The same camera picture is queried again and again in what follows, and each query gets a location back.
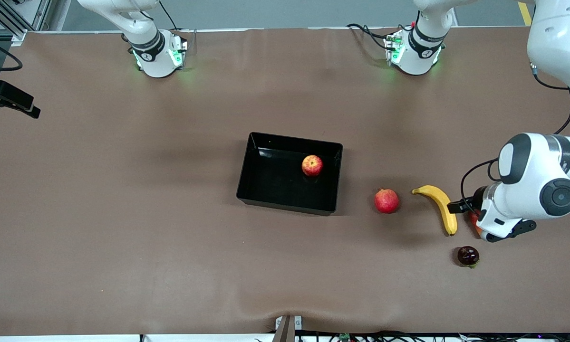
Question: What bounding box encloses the black left base cable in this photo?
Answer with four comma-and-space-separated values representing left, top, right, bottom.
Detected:
346, 22, 396, 51

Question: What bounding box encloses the yellow banana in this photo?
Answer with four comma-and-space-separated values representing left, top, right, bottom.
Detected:
412, 185, 458, 236

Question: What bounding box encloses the black base cable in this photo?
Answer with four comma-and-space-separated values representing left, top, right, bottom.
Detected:
346, 22, 396, 51
158, 0, 182, 31

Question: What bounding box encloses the red yellow apple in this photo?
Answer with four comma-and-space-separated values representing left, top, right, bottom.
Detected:
301, 155, 324, 178

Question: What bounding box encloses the aluminium frame profile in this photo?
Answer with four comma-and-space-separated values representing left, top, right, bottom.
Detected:
0, 0, 53, 46

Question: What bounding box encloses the black plastic box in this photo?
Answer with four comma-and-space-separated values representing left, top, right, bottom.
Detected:
236, 132, 344, 217

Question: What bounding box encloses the dark purple mangosteen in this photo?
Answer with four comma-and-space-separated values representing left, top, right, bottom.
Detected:
457, 246, 480, 269

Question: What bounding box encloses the black right base cable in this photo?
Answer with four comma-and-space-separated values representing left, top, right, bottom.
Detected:
158, 0, 182, 31

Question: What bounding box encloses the red pomegranate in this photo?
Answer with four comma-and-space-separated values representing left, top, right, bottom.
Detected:
374, 187, 400, 214

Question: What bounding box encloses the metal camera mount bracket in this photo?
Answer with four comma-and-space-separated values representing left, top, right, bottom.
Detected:
274, 315, 303, 342

